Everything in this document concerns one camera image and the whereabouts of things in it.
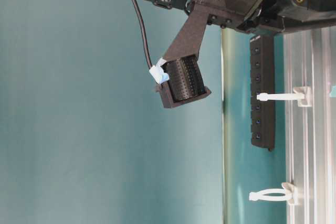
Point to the black USB hub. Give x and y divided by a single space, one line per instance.
262 80

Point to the silver aluminium rail plate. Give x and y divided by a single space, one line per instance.
309 61

